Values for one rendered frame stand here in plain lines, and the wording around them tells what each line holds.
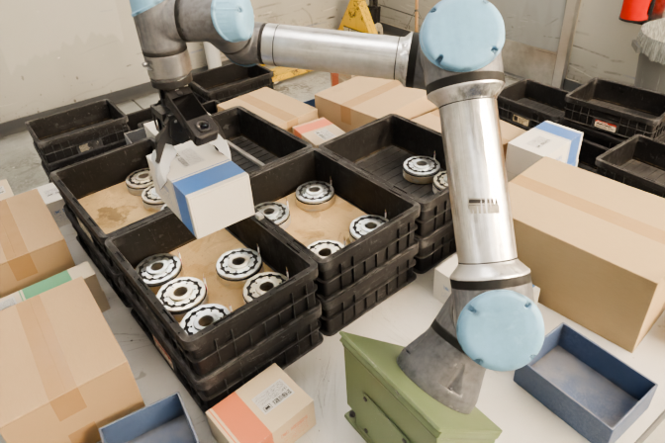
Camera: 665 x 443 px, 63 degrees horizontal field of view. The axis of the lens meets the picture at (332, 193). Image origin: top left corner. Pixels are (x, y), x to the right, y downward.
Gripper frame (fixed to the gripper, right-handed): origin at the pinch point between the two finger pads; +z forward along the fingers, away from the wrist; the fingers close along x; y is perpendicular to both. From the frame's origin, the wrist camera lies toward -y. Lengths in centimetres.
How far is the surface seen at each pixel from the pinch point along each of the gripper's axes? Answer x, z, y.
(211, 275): 0.7, 27.9, 4.4
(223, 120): -32, 20, 61
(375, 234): -29.1, 18.4, -18.0
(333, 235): -29.1, 28.0, -2.1
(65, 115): -5, 52, 186
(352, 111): -68, 22, 40
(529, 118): -188, 68, 53
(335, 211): -35.7, 28.0, 5.9
